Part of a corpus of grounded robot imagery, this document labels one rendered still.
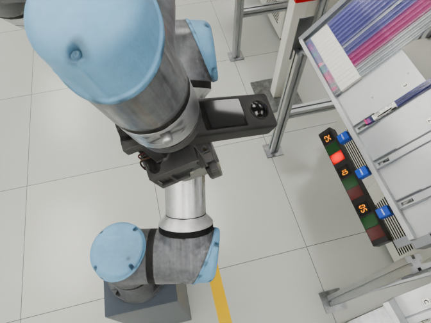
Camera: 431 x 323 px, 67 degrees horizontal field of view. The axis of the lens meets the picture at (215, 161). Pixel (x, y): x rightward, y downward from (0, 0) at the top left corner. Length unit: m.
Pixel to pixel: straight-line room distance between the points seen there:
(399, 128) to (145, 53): 0.77
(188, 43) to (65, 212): 1.22
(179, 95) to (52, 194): 1.52
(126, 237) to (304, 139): 1.27
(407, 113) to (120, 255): 0.72
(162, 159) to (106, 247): 0.37
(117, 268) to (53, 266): 0.94
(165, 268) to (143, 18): 0.56
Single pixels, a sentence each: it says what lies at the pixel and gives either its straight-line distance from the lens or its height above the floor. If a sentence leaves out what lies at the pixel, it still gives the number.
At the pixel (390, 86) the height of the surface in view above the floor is 0.81.
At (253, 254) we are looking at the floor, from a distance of 1.48.
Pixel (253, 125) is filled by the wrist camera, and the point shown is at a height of 1.13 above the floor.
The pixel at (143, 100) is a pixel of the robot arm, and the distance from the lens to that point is 0.23.
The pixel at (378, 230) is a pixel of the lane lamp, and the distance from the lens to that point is 0.90.
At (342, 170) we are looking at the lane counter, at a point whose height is 0.65.
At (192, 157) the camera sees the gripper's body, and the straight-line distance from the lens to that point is 0.37.
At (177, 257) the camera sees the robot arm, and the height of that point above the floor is 0.77.
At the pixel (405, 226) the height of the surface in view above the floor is 0.73.
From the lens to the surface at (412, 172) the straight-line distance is 0.88.
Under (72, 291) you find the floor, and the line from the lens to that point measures 1.56.
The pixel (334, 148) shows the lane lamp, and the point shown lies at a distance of 0.97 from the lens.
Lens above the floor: 1.43
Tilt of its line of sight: 60 degrees down
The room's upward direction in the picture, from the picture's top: straight up
